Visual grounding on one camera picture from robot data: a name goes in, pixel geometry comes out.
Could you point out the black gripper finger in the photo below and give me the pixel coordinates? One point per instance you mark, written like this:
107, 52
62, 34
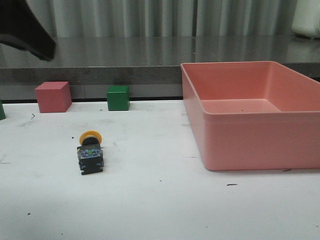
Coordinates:
20, 29

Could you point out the yellow mushroom push button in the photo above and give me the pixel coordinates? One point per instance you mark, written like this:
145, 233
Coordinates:
90, 154

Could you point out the grey pleated curtain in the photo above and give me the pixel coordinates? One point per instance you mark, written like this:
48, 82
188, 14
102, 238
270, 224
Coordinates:
163, 18

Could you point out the pink cube rear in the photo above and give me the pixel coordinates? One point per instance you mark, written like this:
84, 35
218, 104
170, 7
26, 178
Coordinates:
53, 97

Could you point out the green cube left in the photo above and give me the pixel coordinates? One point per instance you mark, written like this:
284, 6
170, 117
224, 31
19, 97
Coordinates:
2, 111

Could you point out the green cube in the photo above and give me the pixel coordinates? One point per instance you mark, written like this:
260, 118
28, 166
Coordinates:
2, 111
118, 98

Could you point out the green cube right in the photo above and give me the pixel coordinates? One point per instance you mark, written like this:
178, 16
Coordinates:
118, 98

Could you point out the grey stone counter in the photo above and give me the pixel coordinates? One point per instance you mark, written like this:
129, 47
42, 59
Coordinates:
150, 66

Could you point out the pink plastic bin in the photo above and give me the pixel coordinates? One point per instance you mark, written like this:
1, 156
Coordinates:
252, 115

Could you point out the white appliance on counter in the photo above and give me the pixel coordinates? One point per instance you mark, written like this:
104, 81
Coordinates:
306, 19

